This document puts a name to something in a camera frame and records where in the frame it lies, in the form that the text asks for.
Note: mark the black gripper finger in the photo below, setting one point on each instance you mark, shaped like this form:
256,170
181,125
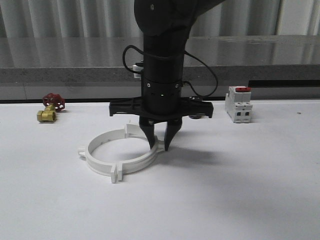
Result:
173,126
147,125

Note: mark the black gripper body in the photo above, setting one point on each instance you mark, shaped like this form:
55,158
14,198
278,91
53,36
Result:
160,102

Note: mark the white half pipe clamp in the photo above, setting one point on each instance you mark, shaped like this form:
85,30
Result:
104,153
138,163

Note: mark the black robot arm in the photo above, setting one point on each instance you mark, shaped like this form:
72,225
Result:
166,26

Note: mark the black cylindrical capacitor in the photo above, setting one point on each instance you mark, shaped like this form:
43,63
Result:
199,99

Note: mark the grey stone countertop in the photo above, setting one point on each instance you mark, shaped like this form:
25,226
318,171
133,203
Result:
259,61

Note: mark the brass valve red handwheel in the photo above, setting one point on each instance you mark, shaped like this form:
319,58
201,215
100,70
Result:
53,103

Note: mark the white circuit breaker red switch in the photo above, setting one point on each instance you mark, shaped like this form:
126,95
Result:
237,104

